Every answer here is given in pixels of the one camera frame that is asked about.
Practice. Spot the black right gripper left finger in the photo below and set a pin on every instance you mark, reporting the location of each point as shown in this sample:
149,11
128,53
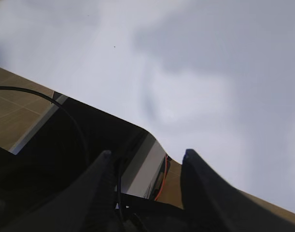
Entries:
87,205

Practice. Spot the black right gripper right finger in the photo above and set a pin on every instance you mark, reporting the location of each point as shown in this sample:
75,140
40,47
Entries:
213,205

